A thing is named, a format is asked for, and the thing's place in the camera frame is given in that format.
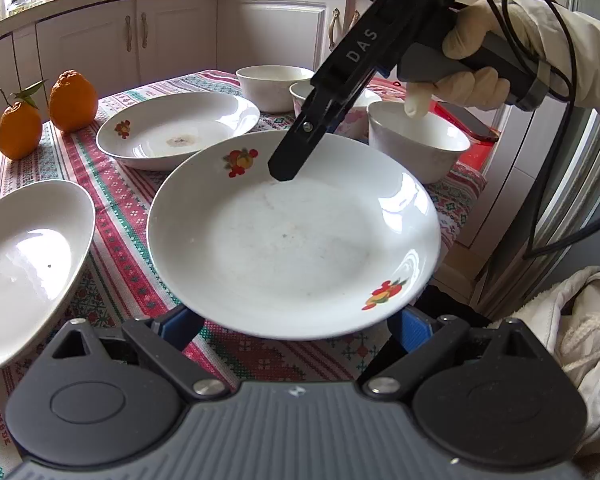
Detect knobbly orange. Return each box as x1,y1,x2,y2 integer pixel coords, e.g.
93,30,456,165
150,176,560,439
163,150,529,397
48,70,99,134

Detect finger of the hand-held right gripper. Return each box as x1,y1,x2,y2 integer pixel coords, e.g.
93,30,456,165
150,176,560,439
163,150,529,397
325,87,369,134
268,85,340,182

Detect dark smartphone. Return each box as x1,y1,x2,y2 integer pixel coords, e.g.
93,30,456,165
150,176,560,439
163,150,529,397
435,101,501,142

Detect red green patterned tablecloth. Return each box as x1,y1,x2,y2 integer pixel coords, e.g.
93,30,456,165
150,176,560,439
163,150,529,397
0,70,486,480

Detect plain white bowl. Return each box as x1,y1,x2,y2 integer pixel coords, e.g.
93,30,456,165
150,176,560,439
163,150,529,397
236,65,315,114
367,101,472,185

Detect white kitchen cabinets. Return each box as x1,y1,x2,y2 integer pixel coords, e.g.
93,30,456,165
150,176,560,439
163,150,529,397
0,0,376,156

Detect silver refrigerator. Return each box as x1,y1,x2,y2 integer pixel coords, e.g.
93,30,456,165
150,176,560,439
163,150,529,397
475,0,600,311

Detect person's right hand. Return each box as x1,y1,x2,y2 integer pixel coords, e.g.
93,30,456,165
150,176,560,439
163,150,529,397
405,0,514,118

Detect orange with green leaves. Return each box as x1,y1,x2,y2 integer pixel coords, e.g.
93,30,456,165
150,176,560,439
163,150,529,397
0,79,48,161

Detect white fruit-print plate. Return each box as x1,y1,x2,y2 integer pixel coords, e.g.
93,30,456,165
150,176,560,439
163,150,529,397
0,179,97,378
96,92,261,171
146,130,442,342

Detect white bowl with pink flowers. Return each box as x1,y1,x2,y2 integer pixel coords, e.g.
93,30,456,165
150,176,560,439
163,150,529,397
289,81,383,142

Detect white fleece garment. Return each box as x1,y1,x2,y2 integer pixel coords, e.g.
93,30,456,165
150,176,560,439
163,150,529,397
480,265,600,480

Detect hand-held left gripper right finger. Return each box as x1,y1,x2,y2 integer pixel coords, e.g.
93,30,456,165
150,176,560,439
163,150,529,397
355,304,548,402

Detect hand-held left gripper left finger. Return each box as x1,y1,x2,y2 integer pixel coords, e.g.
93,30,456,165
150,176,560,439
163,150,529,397
50,304,227,402

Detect black cable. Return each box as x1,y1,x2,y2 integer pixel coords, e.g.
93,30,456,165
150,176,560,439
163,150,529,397
472,0,600,261

